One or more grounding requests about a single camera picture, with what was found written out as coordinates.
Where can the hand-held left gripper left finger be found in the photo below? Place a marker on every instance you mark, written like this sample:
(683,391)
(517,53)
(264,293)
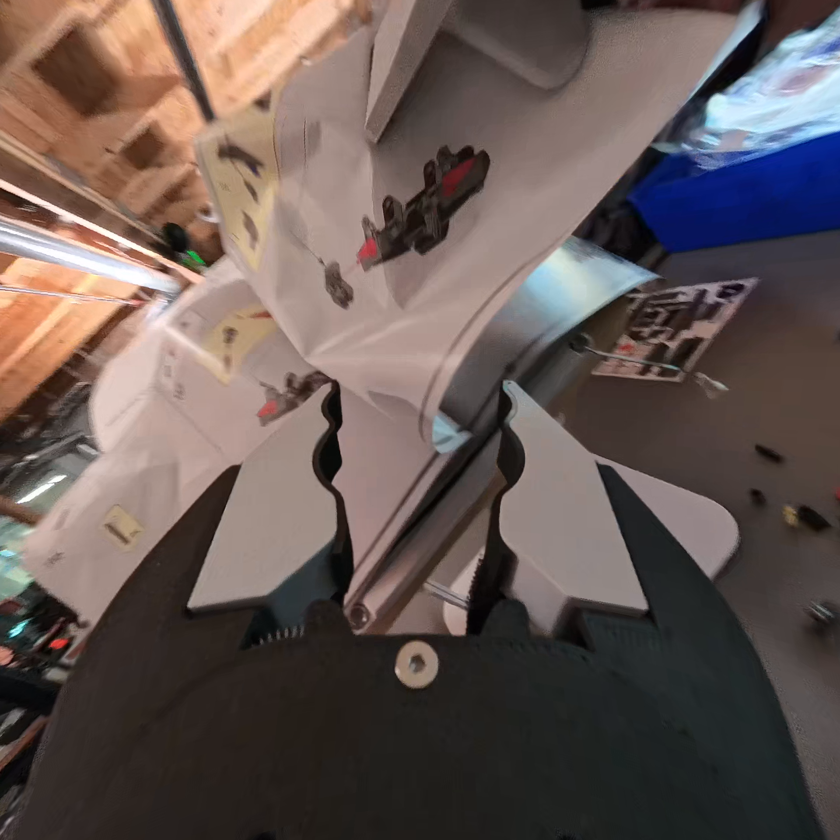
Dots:
(269,525)

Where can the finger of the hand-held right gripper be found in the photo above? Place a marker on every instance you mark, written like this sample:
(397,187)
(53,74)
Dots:
(403,59)

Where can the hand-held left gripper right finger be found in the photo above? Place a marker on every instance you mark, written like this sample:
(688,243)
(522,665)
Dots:
(571,525)

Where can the black lego pin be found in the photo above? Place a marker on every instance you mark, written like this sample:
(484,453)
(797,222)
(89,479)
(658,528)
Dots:
(768,453)

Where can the tan lego pin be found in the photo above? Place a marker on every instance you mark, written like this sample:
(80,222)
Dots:
(791,515)

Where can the lego sticker sheet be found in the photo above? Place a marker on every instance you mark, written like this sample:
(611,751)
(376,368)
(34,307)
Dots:
(682,328)

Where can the black lego pin connector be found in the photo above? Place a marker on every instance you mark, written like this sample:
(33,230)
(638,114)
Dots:
(814,520)

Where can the lego instruction booklet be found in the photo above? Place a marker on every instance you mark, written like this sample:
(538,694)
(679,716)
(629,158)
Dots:
(407,315)

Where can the grey lego wedge panel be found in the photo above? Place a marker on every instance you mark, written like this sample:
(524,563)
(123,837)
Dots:
(823,613)

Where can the white metal book stand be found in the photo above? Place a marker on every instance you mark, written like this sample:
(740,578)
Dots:
(689,525)

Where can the blue plastic bin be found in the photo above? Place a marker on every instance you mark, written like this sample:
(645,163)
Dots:
(741,197)

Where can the silver ventilation duct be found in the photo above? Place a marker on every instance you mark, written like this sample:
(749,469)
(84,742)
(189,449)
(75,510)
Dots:
(79,253)

